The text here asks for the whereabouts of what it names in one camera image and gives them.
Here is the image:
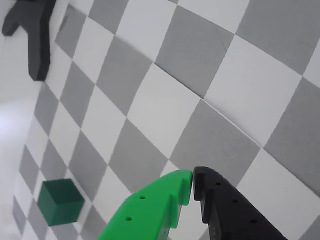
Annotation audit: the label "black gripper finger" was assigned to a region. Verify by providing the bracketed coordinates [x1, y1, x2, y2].
[191, 166, 288, 240]

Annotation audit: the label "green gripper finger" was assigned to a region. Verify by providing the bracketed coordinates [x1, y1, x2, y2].
[96, 169, 194, 240]

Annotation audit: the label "dark green cube dice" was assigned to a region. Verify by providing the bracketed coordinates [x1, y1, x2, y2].
[36, 178, 85, 227]

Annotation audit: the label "grey white checkerboard mat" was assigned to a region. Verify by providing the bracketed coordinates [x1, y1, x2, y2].
[11, 0, 320, 240]

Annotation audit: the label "black stand foot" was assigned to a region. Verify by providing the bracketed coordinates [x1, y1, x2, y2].
[1, 0, 56, 82]

